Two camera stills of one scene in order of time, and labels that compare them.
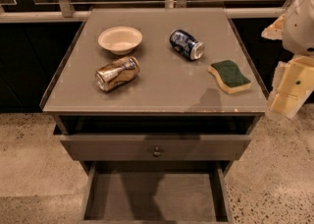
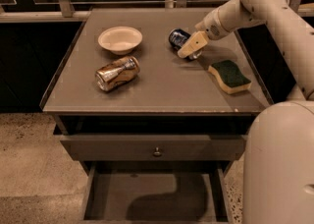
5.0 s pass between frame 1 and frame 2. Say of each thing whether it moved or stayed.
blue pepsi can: stayed
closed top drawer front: stayed
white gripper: moved
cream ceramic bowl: stayed
